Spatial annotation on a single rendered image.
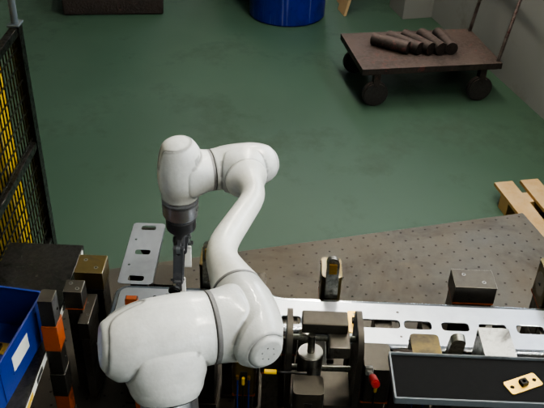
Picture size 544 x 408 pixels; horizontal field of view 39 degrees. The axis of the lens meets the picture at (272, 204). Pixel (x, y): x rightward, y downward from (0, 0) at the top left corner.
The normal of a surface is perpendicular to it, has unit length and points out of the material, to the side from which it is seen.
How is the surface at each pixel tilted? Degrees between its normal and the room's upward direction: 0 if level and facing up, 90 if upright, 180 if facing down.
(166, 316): 20
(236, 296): 13
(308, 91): 0
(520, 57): 90
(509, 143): 0
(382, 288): 0
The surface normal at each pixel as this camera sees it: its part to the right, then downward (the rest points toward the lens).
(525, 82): -0.97, 0.12
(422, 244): 0.04, -0.82
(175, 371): 0.36, 0.17
